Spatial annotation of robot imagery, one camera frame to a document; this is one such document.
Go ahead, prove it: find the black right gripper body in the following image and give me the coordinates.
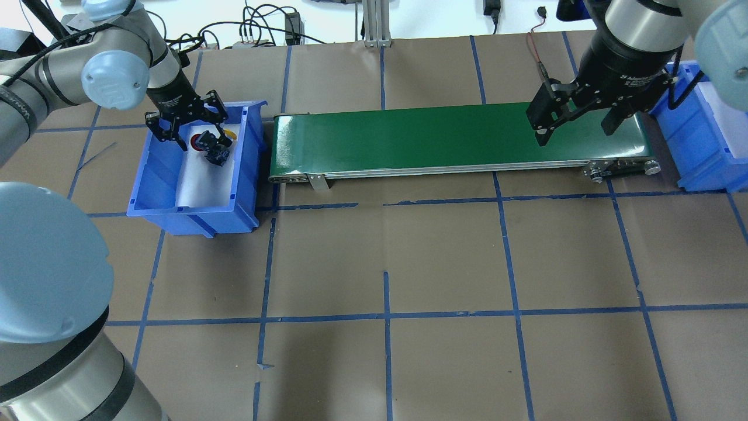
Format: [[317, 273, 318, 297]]
[[573, 29, 678, 111]]

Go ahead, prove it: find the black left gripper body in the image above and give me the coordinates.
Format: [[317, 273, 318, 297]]
[[146, 74, 202, 123]]

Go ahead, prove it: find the red push button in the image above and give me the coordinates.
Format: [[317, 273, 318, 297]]
[[190, 130, 219, 152]]

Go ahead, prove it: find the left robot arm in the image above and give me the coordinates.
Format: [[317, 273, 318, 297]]
[[2, 1, 223, 420]]

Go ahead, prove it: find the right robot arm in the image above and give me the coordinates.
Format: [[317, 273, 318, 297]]
[[526, 1, 747, 146]]

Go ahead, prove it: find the white foam in left bin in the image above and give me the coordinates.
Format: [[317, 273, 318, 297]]
[[175, 123, 240, 208]]

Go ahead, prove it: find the white foam in bin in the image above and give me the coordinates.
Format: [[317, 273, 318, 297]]
[[175, 123, 240, 208], [699, 82, 747, 159]]

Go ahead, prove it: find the green conveyor belt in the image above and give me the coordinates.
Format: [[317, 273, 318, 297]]
[[269, 103, 662, 189]]

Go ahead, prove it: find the blue bin on left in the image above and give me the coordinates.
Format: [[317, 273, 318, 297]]
[[126, 101, 266, 238]]

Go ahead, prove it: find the blue bin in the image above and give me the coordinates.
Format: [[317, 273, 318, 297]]
[[126, 101, 266, 238], [650, 75, 747, 192]]

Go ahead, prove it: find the blue bin on right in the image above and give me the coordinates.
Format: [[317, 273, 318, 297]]
[[650, 75, 747, 192]]

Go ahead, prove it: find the white foam in right bin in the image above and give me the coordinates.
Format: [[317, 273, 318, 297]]
[[699, 82, 747, 159]]

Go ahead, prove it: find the black power adapter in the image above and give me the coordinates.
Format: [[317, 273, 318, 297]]
[[284, 12, 304, 46]]

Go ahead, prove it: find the red black wire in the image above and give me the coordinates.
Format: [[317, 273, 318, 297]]
[[527, 7, 553, 88]]

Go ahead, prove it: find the aluminium frame post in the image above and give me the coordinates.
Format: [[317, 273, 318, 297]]
[[361, 0, 392, 48]]

